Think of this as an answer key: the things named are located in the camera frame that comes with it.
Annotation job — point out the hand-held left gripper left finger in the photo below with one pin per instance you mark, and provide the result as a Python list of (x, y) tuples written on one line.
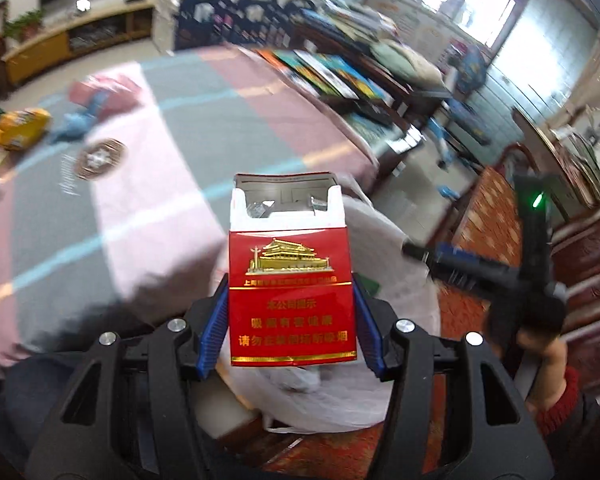
[(212, 330)]

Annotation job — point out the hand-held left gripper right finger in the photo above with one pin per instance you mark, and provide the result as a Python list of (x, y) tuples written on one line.
[(367, 330)]

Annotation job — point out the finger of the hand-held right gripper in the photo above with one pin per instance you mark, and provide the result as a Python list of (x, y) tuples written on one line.
[(470, 280), (455, 257)]

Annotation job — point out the white printed plastic trash bag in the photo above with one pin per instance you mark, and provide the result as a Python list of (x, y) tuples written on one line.
[(395, 260)]

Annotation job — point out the red white cigarette box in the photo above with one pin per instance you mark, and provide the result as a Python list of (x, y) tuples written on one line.
[(290, 320)]

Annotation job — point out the person's right forearm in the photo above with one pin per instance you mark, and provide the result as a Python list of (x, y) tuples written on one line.
[(565, 400)]

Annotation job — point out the person's right hand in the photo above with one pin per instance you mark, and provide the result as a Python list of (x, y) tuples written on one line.
[(545, 365)]

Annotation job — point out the red floral cushioned chair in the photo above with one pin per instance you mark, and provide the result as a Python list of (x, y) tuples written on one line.
[(485, 210)]

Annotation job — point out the carved wooden bench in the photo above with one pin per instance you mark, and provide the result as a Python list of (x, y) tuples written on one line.
[(595, 250)]

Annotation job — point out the blue white toy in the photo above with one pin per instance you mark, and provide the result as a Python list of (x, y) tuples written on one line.
[(442, 145)]

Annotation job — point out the striped pink grey tablecloth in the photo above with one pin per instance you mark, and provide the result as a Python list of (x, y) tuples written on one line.
[(155, 200)]

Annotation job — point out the black remote control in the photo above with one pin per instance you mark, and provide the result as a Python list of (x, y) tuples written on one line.
[(380, 112)]

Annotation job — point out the dark wooden side table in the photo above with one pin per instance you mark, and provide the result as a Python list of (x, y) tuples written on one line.
[(420, 97)]

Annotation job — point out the grey green cushion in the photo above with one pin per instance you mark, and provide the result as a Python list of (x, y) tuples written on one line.
[(405, 62)]

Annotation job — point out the round brown coaster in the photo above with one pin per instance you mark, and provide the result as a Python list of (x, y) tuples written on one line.
[(101, 157)]

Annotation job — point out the colourful picture books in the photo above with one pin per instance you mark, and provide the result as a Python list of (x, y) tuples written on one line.
[(340, 77)]

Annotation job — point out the light blue wrapper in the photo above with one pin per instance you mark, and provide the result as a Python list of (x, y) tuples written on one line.
[(75, 125)]

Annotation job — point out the pile of books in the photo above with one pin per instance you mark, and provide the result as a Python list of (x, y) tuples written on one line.
[(350, 17)]

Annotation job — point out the pink packet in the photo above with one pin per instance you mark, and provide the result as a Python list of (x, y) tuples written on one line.
[(105, 91)]

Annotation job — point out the gold snack bag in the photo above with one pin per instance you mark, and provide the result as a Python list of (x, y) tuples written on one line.
[(20, 127)]

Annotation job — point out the blue playpen fence panel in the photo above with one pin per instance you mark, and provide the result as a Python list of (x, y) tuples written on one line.
[(257, 15), (300, 12), (202, 17)]

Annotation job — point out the white playpen fence panel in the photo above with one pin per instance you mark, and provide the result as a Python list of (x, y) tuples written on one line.
[(166, 20)]

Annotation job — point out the yellow wooden television cabinet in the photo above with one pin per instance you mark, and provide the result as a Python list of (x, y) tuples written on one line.
[(80, 22)]

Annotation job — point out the small white device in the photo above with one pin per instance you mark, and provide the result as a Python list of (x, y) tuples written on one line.
[(83, 5)]

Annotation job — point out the green potted plant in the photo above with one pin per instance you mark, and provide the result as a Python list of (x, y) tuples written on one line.
[(25, 25)]

